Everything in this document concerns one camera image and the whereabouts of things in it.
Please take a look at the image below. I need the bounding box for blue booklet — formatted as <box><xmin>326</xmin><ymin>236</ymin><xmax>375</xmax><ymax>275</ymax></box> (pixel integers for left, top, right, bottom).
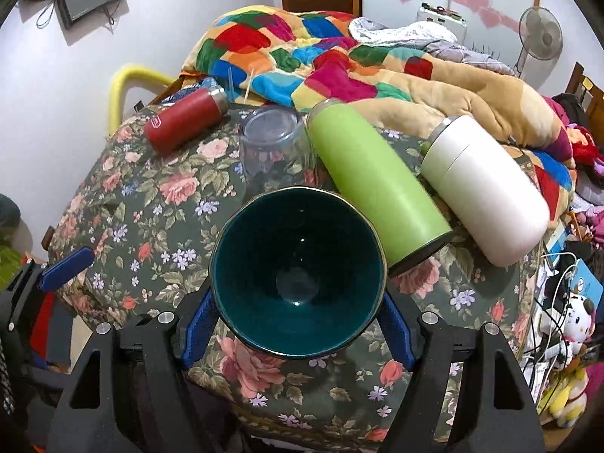
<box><xmin>570</xmin><ymin>260</ymin><xmax>603</xmax><ymax>309</ymax></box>

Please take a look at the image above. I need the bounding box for dark green ceramic cup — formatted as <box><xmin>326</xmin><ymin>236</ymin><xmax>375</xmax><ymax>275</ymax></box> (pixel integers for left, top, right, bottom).
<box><xmin>209</xmin><ymin>186</ymin><xmax>387</xmax><ymax>359</ymax></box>

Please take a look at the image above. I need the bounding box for white plush toy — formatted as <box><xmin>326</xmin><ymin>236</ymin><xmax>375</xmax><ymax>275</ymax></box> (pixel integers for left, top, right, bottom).
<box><xmin>539</xmin><ymin>293</ymin><xmax>596</xmax><ymax>365</ymax></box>

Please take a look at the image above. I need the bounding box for wooden headboard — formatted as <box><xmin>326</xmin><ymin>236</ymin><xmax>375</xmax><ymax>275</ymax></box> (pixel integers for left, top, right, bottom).
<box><xmin>566</xmin><ymin>62</ymin><xmax>604</xmax><ymax>143</ymax></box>

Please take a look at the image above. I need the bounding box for yellow foam padded rail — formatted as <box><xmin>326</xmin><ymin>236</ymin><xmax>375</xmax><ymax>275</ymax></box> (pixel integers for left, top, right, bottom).
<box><xmin>108</xmin><ymin>63</ymin><xmax>175</xmax><ymax>136</ymax></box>

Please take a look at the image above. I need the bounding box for lime green thermos bottle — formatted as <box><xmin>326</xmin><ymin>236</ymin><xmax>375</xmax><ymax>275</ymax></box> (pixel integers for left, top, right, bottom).
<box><xmin>306</xmin><ymin>99</ymin><xmax>453</xmax><ymax>277</ymax></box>

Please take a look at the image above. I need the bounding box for floral green bedspread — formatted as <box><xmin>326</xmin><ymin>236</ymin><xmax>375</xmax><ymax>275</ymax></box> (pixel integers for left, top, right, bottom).
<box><xmin>49</xmin><ymin>105</ymin><xmax>538</xmax><ymax>451</ymax></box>

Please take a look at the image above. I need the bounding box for clear glass tumbler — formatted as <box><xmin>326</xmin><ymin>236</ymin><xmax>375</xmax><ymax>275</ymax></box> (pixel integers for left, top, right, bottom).
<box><xmin>240</xmin><ymin>105</ymin><xmax>316</xmax><ymax>199</ymax></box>

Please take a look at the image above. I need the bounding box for white thermos bottle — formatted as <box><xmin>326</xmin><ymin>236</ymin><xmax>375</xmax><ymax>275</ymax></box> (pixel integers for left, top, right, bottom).
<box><xmin>421</xmin><ymin>116</ymin><xmax>550</xmax><ymax>267</ymax></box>

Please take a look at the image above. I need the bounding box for standing electric fan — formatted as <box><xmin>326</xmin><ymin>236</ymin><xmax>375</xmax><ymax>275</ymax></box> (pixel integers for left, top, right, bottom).
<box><xmin>515</xmin><ymin>6</ymin><xmax>563</xmax><ymax>76</ymax></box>

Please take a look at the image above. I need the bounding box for red thermos bottle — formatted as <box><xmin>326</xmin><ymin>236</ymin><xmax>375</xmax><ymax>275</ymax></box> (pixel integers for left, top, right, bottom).
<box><xmin>143</xmin><ymin>86</ymin><xmax>228</xmax><ymax>157</ymax></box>

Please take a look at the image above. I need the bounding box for red plush toy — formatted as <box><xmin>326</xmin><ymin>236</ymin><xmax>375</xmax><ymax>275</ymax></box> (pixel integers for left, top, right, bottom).
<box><xmin>566</xmin><ymin>123</ymin><xmax>604</xmax><ymax>177</ymax></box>

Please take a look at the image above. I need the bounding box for white small cabinet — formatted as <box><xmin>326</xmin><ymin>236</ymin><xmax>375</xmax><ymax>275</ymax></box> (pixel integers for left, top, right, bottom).
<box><xmin>417</xmin><ymin>2</ymin><xmax>468</xmax><ymax>44</ymax></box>

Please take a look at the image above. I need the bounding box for yellow plush toy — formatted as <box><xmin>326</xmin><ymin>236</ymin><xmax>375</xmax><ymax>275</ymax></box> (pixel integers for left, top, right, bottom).
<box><xmin>539</xmin><ymin>367</ymin><xmax>589</xmax><ymax>428</ymax></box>

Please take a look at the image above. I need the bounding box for colourful patchwork blanket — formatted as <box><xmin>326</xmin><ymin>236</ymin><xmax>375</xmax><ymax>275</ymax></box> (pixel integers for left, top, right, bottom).
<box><xmin>181</xmin><ymin>5</ymin><xmax>576</xmax><ymax>224</ymax></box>

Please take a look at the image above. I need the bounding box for white grey crumpled sheet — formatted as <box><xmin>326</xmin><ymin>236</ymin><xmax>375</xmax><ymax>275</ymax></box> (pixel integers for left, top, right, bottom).
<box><xmin>348</xmin><ymin>17</ymin><xmax>514</xmax><ymax>76</ymax></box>

